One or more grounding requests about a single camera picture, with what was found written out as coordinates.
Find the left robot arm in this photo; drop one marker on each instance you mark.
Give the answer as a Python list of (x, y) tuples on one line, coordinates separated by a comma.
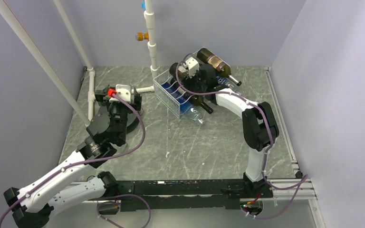
[(34, 205)]

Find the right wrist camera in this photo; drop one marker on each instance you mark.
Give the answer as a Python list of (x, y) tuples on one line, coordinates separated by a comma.
[(193, 71)]

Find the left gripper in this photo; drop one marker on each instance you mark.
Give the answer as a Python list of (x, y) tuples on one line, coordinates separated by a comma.
[(101, 97)]

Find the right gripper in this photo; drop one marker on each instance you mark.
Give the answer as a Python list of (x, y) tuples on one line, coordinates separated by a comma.
[(188, 81)]

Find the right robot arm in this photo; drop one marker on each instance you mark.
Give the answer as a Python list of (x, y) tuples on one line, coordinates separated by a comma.
[(260, 128)]

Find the dark green wine bottle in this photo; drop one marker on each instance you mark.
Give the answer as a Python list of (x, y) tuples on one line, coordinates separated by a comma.
[(195, 100)]

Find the grey round perforated disc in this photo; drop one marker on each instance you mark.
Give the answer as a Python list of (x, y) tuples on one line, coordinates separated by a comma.
[(132, 121)]

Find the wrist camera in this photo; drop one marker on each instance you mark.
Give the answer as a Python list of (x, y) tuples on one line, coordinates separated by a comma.
[(193, 71), (125, 92)]

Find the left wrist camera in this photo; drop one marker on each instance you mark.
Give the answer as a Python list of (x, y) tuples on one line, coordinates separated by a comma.
[(125, 92)]

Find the orange nozzle on pipe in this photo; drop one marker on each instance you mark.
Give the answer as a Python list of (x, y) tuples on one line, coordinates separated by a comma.
[(142, 36)]

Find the white PVC pipe frame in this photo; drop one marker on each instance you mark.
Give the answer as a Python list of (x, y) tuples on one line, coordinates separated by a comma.
[(150, 24)]

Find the clear glass bottle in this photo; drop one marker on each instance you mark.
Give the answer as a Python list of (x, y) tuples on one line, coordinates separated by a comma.
[(191, 60)]

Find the dark wine bottle brown label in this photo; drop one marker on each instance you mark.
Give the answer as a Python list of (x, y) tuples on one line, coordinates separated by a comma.
[(221, 67)]

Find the diagonal white pole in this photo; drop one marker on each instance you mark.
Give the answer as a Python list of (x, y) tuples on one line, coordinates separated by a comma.
[(26, 39)]

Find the blue glass bottle silver cap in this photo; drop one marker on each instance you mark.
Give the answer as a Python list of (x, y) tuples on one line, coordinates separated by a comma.
[(229, 83)]

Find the white wire wine rack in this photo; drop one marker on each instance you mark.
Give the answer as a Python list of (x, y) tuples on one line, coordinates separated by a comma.
[(166, 77)]

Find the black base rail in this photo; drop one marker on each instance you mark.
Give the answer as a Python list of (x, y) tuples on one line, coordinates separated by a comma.
[(189, 194)]

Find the blue bottle in rack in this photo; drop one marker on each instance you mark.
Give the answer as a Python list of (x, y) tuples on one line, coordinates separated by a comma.
[(178, 105)]

